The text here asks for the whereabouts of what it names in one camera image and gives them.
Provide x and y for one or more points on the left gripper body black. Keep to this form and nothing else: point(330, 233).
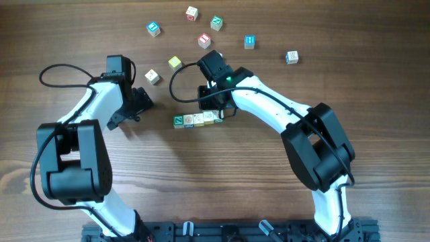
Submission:
point(133, 107)

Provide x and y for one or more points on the green edged picture block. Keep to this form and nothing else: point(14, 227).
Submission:
point(218, 116)

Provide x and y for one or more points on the yellow sided picture block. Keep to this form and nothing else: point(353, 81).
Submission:
point(208, 117)

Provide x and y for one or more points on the yellow edged picture block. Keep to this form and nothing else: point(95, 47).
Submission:
point(198, 119)

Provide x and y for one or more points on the blue sided picture block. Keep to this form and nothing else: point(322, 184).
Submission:
point(188, 121)

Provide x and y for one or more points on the green Z letter block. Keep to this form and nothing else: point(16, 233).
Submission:
point(178, 122)

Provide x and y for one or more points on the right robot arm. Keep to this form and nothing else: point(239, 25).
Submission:
point(316, 145)

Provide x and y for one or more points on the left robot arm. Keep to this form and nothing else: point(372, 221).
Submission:
point(72, 169)

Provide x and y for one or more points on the plain cream wooden block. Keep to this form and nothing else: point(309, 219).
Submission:
point(152, 77)

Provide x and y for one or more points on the yellow top wooden block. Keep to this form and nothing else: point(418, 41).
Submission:
point(175, 63)

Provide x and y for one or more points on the red I letter block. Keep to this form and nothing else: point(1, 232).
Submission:
point(204, 41)

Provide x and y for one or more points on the blue H letter block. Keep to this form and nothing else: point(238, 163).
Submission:
point(249, 42)

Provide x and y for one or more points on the blue I letter block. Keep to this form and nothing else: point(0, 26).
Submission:
point(153, 29)

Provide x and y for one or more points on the green N block top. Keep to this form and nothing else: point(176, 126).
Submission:
point(216, 23)

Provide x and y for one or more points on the blue edged picture block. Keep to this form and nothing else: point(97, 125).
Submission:
point(292, 57)

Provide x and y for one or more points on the red X letter block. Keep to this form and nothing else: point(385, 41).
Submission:
point(191, 13)

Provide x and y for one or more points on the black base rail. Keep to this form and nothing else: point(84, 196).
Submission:
point(294, 230)

